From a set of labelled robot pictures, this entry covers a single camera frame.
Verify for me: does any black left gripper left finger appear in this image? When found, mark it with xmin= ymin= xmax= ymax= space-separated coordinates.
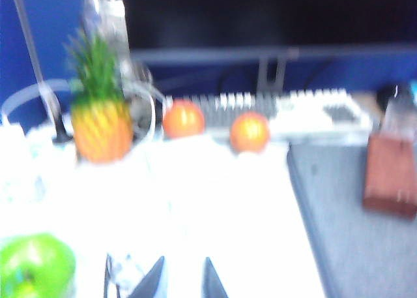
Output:
xmin=129 ymin=255 xmax=165 ymax=298

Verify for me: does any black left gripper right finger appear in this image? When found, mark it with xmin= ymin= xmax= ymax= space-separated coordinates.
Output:
xmin=201 ymin=257 xmax=229 ymax=298

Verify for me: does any green apple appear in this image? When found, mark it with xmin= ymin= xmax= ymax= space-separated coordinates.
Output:
xmin=0 ymin=232 xmax=77 ymax=298

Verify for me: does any grey laptop sleeve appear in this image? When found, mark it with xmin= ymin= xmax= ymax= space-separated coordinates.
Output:
xmin=286 ymin=143 xmax=417 ymax=298

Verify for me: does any orange fruit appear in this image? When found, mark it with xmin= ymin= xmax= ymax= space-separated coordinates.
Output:
xmin=229 ymin=112 xmax=271 ymax=154
xmin=162 ymin=98 xmax=206 ymax=140

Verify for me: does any plastic pineapple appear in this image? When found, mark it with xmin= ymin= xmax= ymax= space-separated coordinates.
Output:
xmin=65 ymin=33 xmax=135 ymax=164

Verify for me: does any white grey keyboard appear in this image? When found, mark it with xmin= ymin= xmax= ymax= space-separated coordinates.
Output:
xmin=164 ymin=88 xmax=373 ymax=143

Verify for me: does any grey monitor stand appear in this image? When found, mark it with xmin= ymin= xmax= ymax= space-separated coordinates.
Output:
xmin=256 ymin=55 xmax=288 ymax=94

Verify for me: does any black computer monitor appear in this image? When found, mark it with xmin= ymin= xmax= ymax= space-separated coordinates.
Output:
xmin=121 ymin=0 xmax=417 ymax=65

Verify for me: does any white cable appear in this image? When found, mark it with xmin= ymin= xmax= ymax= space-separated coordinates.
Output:
xmin=1 ymin=78 xmax=76 ymax=129
xmin=129 ymin=82 xmax=167 ymax=142

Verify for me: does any grey partition post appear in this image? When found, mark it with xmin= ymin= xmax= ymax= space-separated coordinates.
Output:
xmin=9 ymin=0 xmax=65 ymax=139

